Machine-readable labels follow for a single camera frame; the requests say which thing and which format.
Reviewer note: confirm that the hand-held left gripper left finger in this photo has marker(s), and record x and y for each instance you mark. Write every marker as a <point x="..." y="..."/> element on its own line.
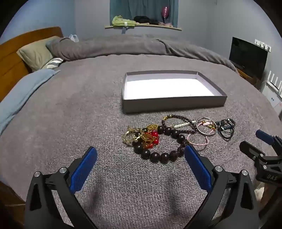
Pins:
<point x="84" y="167"/>

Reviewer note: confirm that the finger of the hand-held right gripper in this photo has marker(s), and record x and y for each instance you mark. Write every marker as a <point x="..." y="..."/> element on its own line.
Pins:
<point x="264" y="136"/>
<point x="251" y="149"/>

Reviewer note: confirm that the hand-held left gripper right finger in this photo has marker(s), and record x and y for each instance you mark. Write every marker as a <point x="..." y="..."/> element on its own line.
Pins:
<point x="198" y="167"/>

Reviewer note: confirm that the silver bangle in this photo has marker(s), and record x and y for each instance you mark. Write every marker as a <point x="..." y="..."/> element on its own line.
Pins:
<point x="199" y="131"/>

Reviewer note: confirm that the grey shallow cardboard box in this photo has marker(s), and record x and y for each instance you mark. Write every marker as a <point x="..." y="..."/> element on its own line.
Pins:
<point x="171" y="88"/>

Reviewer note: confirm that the white cabinet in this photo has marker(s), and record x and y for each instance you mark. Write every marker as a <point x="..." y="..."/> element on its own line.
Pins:
<point x="273" y="99"/>

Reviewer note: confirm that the white router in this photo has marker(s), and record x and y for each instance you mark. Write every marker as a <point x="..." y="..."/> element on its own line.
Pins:
<point x="274" y="84"/>

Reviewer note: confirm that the wooden stand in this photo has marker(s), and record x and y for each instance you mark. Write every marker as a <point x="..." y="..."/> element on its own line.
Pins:
<point x="249" y="77"/>

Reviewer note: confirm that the grey bed blanket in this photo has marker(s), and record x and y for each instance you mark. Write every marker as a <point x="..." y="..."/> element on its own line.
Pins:
<point x="77" y="99"/>

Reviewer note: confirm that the black monitor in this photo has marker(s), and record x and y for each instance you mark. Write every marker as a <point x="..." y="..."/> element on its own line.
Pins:
<point x="247" y="57"/>

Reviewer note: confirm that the light blue blanket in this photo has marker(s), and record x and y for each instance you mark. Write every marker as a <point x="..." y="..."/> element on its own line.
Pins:
<point x="19" y="92"/>

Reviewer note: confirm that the striped pillow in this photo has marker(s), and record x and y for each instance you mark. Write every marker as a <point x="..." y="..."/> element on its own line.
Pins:
<point x="54" y="62"/>

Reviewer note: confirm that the wooden headboard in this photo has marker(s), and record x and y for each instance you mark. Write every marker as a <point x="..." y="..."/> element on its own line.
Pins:
<point x="13" y="66"/>

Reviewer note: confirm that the olive pillow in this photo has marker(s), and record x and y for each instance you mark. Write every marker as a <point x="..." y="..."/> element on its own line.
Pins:
<point x="35" y="52"/>

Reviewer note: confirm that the grey duvet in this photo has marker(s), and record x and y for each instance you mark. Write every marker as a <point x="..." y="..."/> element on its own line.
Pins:
<point x="123" y="47"/>

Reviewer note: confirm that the white plastic bag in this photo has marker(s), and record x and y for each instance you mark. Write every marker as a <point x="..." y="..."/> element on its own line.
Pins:
<point x="74" y="38"/>

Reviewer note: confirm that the green cloth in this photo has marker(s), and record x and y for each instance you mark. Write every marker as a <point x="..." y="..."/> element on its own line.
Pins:
<point x="121" y="21"/>

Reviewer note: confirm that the black cloth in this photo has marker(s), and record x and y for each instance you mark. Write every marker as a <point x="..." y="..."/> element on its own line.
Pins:
<point x="143" y="19"/>

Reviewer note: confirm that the pink wine glass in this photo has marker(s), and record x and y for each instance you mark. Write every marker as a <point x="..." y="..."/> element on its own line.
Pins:
<point x="164" y="11"/>

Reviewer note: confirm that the teal curtain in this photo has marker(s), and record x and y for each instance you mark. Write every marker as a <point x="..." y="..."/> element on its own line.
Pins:
<point x="123" y="8"/>

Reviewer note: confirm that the wooden bed frame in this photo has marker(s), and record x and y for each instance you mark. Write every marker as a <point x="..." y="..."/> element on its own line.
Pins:
<point x="8" y="209"/>

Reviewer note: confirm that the white wall power strip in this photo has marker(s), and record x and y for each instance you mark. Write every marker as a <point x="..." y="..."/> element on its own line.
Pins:
<point x="263" y="45"/>

